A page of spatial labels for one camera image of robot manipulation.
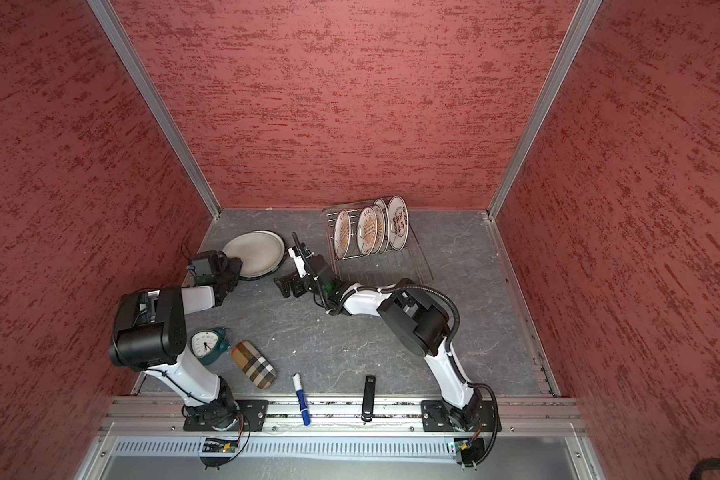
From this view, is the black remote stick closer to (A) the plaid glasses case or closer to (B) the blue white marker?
(B) the blue white marker

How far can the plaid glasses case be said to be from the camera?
79cm

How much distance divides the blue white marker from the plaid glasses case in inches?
2.4

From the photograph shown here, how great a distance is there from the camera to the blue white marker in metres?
0.75
